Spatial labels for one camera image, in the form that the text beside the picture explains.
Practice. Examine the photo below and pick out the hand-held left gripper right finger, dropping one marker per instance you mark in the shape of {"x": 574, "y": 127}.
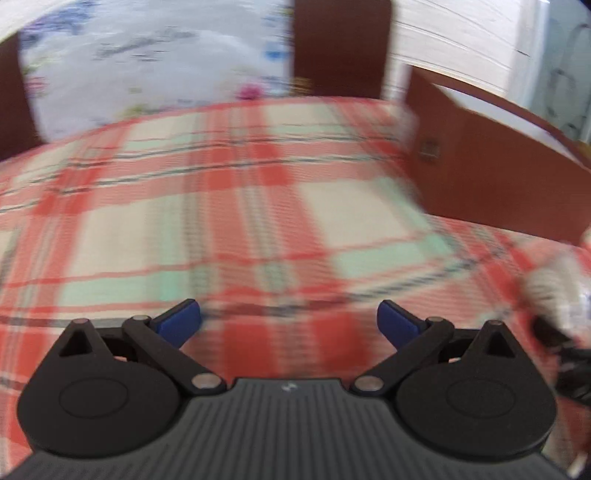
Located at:
{"x": 397, "y": 321}

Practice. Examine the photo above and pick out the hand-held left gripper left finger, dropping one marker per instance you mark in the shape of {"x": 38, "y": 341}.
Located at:
{"x": 180, "y": 321}

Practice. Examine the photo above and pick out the white ribbed item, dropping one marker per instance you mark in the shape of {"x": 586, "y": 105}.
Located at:
{"x": 551, "y": 284}

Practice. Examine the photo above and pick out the red-brown cardboard box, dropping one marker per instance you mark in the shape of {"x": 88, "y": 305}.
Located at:
{"x": 485, "y": 157}

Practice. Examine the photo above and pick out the red plaid tablecloth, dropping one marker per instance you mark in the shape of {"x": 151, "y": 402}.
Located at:
{"x": 277, "y": 184}

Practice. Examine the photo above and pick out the floral white cushion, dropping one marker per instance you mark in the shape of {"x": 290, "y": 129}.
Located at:
{"x": 152, "y": 64}

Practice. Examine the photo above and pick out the dark brown board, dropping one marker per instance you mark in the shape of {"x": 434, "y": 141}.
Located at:
{"x": 16, "y": 101}

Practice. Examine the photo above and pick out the glass door with drawing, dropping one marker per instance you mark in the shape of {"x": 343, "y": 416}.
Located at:
{"x": 563, "y": 69}

